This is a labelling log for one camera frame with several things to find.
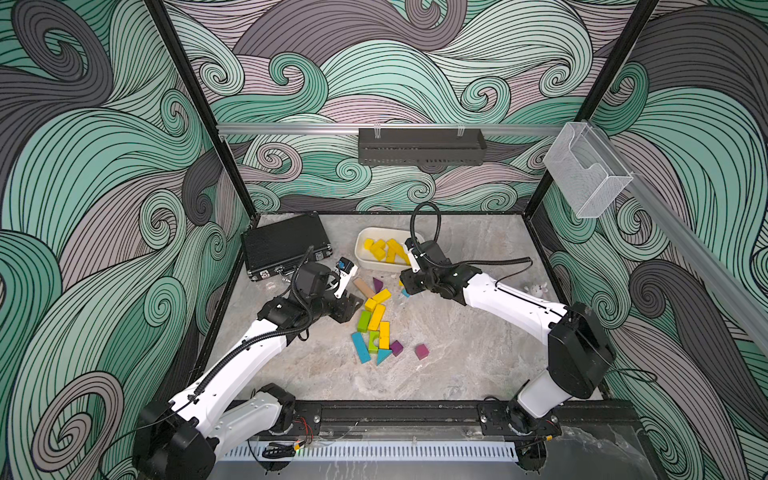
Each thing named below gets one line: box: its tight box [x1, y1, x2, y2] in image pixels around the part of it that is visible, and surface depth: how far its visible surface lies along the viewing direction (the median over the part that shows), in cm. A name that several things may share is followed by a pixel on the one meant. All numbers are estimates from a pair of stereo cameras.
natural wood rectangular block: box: [353, 278, 375, 298], surface depth 100 cm
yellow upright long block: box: [368, 304, 386, 331], surface depth 92 cm
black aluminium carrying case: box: [241, 211, 333, 282], surface depth 106 cm
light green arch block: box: [368, 330, 380, 353], surface depth 87 cm
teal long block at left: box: [351, 332, 372, 364], surface depth 85 cm
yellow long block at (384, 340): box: [378, 321, 391, 350], surface depth 89 cm
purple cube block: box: [390, 340, 404, 357], surface depth 85 cm
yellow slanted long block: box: [364, 288, 392, 313], surface depth 95 cm
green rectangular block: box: [357, 310, 372, 333], surface depth 91 cm
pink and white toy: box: [524, 282, 549, 298], surface depth 91 cm
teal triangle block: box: [376, 349, 393, 366], surface depth 85 cm
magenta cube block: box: [415, 343, 429, 360], surface depth 85 cm
